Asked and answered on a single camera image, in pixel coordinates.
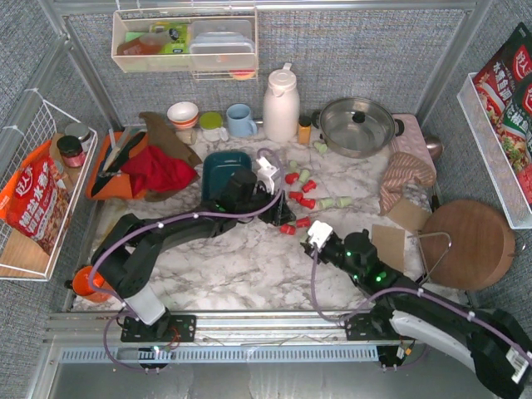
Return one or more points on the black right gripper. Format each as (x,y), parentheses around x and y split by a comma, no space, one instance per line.
(314,251)

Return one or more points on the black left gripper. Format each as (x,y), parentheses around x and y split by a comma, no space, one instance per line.
(277,209)

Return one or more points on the teal storage basket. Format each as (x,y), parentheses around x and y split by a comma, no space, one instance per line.
(218,168)

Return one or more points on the brown cardboard square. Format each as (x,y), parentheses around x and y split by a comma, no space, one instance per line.
(390,244)
(409,216)

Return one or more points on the striped pink cloth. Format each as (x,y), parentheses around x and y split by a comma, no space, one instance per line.
(402,168)

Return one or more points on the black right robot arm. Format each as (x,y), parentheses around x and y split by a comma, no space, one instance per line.
(491,342)

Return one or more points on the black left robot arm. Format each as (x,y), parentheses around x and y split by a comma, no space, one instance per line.
(127,256)

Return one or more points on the red coffee capsule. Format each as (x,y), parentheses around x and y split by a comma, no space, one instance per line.
(308,203)
(291,178)
(308,186)
(288,229)

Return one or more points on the green coffee capsule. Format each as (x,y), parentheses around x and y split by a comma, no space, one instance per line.
(304,176)
(320,147)

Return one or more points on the right white mesh basket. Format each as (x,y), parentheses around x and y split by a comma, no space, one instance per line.
(512,198)

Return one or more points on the light blue mug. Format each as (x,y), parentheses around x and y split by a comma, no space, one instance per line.
(240,122)

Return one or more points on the green lid white cup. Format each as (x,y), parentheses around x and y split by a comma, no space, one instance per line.
(212,126)

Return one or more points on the orange spice bottle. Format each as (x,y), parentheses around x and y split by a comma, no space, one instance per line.
(304,130)

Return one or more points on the red cloth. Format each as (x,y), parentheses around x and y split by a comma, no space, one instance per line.
(153,170)

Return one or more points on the white orange striped bowl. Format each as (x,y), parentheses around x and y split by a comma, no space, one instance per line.
(183,115)

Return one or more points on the brown cloth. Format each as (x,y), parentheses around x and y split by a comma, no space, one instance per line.
(164,137)

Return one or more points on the white thermos jug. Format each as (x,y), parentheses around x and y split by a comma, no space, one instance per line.
(281,105)

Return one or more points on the round wooden cutting board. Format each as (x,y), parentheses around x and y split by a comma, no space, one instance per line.
(483,245)

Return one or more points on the black knife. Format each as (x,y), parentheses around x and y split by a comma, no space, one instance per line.
(118,162)

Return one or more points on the orange tray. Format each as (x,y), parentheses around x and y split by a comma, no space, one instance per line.
(118,188)

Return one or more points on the pink egg tray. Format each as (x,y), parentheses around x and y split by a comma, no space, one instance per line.
(411,141)

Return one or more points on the steel pot with lid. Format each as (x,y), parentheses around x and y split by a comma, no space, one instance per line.
(356,127)

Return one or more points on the steel ladle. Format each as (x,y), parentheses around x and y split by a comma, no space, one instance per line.
(434,146)

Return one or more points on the clear plastic food container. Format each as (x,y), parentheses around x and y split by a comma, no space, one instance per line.
(221,44)

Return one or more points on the dark lid jar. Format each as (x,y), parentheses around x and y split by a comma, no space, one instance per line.
(71,151)

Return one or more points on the green snack packet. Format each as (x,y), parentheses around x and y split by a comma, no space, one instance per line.
(180,37)

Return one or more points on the orange cup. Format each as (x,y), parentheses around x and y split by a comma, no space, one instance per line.
(81,287)

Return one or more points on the orange seasoning bag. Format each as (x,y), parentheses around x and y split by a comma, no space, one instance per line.
(32,202)

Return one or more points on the red seasoning packet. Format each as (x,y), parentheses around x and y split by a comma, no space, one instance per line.
(503,85)

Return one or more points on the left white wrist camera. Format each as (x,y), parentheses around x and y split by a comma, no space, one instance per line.
(268,175)

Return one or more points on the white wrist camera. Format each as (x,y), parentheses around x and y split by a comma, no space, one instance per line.
(268,175)
(318,234)

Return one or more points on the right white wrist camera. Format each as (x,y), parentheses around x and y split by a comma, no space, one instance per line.
(318,234)

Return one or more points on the metal wire trivet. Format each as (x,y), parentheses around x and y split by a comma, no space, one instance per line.
(433,248)

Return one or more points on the aluminium front rail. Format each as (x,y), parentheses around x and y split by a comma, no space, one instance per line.
(241,328)

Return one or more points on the white wall basket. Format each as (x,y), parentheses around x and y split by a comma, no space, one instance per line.
(128,24)

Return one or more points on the left white wire basket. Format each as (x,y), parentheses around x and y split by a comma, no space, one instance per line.
(22,258)

